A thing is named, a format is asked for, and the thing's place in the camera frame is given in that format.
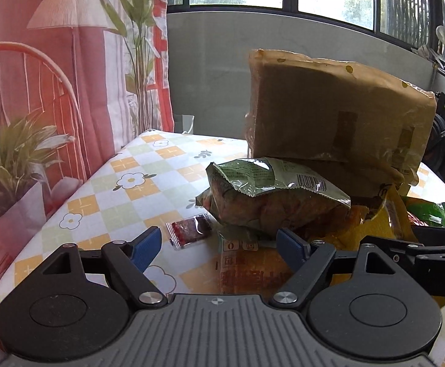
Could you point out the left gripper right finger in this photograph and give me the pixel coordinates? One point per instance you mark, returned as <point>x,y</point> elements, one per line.
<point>313,265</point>

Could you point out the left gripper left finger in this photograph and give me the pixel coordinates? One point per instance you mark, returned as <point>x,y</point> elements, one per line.
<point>123,265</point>

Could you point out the bright green snack bag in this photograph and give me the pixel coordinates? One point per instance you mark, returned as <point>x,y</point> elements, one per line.
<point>430,213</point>

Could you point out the olive green snack bag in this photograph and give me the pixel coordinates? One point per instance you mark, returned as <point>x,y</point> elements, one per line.
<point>267,194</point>

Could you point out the yellow snack bag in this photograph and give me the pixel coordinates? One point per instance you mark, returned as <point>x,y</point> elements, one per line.
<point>383,216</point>

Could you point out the small red candy packet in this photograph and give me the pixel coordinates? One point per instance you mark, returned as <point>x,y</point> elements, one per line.
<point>191,230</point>

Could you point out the orange flat snack packet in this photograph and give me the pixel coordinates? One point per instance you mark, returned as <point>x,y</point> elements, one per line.
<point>251,267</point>

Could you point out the brown cardboard box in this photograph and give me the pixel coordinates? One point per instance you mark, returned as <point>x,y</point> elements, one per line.
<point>359,127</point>

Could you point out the red printed backdrop curtain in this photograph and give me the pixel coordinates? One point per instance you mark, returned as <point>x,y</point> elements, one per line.
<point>78,80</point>

